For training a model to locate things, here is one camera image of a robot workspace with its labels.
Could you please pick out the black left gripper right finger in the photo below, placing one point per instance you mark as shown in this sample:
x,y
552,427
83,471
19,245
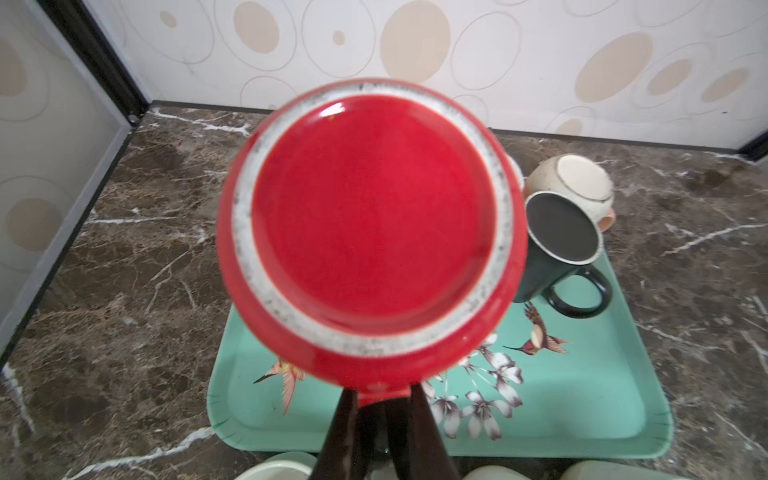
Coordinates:
x,y
414,441

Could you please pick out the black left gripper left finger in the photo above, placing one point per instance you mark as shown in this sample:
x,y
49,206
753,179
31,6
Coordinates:
x,y
348,446

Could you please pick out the light grey mug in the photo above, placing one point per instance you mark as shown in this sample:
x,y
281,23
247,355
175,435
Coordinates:
x,y
283,466

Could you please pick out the pink mug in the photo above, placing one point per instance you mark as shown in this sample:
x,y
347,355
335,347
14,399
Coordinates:
x,y
494,472

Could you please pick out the red mug black handle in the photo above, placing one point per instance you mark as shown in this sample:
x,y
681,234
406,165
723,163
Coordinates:
x,y
372,233

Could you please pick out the white round mug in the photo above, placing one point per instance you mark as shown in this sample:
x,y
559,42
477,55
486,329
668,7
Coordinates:
x,y
602,470

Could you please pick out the cream orange mug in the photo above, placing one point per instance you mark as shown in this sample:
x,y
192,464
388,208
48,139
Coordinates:
x,y
581,180

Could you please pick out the green floral bird tray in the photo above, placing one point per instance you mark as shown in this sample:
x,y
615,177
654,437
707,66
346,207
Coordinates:
x,y
591,393

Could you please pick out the black corner frame post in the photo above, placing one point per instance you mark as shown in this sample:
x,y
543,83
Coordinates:
x,y
82,33

